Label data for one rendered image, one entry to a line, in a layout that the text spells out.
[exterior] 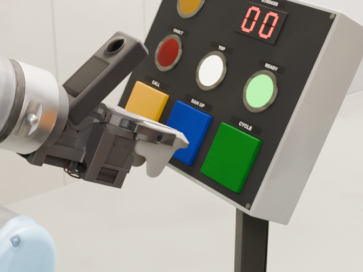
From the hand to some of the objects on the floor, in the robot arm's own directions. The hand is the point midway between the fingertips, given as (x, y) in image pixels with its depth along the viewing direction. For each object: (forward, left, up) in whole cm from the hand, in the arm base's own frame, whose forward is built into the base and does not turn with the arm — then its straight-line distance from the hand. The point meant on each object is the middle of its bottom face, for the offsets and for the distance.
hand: (180, 136), depth 95 cm
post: (+22, +10, -107) cm, 110 cm away
